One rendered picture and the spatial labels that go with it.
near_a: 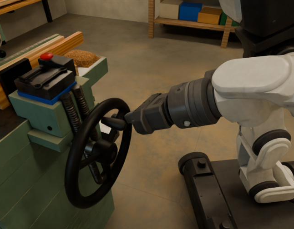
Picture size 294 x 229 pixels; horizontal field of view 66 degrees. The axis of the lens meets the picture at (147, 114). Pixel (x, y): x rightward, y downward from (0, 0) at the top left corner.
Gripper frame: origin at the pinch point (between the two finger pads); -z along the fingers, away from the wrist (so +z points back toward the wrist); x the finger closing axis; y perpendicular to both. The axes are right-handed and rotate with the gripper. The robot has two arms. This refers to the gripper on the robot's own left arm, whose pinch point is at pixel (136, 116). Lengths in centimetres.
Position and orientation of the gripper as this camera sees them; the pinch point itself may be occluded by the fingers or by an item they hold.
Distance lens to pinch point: 52.1
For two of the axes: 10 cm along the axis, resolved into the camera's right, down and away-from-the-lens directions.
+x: 4.6, -4.7, 7.6
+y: -4.0, -8.7, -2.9
